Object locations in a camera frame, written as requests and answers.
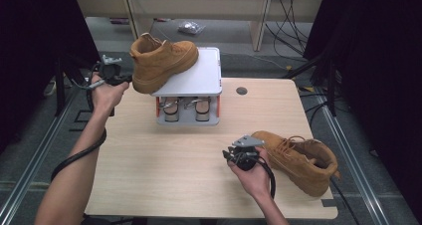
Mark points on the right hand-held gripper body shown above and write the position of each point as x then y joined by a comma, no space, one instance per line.
247,158

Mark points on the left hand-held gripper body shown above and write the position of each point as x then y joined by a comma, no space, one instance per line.
111,69

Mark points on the tan suede boot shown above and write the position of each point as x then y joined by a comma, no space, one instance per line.
292,162
159,62

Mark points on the white two-tier shoe rack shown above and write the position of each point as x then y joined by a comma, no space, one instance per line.
202,75

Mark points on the person's left hand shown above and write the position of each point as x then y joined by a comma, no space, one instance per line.
104,97

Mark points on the person's right hand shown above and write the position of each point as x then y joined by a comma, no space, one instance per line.
255,181

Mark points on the black metal stand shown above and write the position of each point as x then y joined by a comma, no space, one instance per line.
59,85
331,85

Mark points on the round grey table grommet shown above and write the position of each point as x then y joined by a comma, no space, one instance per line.
242,91

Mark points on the black curtain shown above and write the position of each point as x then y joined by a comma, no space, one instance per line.
33,52
381,69

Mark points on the clear plastic bag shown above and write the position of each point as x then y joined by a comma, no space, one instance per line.
190,27

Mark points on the beige wooden desk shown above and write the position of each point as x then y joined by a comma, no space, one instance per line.
215,4

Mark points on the aluminium floor rail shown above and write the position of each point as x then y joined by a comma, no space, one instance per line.
351,165
33,155

